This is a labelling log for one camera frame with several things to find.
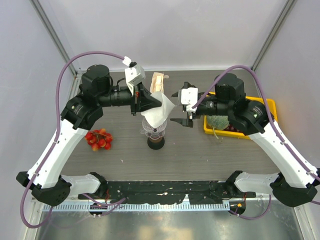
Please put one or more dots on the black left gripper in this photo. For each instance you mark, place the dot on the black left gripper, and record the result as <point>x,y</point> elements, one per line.
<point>141,100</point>

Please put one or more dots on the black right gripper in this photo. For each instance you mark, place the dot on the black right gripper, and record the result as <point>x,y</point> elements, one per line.
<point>185,122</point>

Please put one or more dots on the white paper coffee filter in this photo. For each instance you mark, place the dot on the white paper coffee filter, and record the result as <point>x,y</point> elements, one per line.
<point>155,117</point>

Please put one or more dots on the clear plastic coffee dripper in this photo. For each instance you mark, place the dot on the clear plastic coffee dripper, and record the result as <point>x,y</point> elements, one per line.
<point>153,132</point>

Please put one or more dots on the black base glass carafe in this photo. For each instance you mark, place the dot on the black base glass carafe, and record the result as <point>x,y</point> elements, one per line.
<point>155,141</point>

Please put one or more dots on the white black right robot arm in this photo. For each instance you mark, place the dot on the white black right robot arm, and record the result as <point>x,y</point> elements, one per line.
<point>295,183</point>

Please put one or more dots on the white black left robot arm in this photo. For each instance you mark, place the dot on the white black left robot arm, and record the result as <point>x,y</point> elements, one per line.
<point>96,91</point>

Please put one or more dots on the stack of paper filters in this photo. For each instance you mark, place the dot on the stack of paper filters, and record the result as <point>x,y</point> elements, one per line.
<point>157,82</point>

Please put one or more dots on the green netted melon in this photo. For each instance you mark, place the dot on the green netted melon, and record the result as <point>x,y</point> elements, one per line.
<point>218,122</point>

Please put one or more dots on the red grape bunch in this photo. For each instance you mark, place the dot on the red grape bunch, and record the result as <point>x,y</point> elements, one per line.
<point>230,128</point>

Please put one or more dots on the red cherry bunch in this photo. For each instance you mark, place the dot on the red cherry bunch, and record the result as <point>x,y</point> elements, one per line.
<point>99,139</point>

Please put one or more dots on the yellow plastic fruit tray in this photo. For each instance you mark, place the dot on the yellow plastic fruit tray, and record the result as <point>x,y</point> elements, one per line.
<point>239,135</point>

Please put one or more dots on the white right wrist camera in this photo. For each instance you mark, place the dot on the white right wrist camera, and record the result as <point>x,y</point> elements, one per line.
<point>188,97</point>

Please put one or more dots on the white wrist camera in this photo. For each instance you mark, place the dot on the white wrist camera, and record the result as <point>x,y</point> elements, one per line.
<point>134,74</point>
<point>188,97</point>

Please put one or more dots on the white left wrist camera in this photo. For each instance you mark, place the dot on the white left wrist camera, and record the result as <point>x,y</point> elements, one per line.
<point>134,74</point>

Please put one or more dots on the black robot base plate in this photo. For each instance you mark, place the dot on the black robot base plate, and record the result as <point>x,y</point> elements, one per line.
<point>169,192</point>

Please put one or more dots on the white slotted cable duct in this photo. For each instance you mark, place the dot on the white slotted cable duct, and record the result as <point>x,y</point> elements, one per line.
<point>83,206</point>

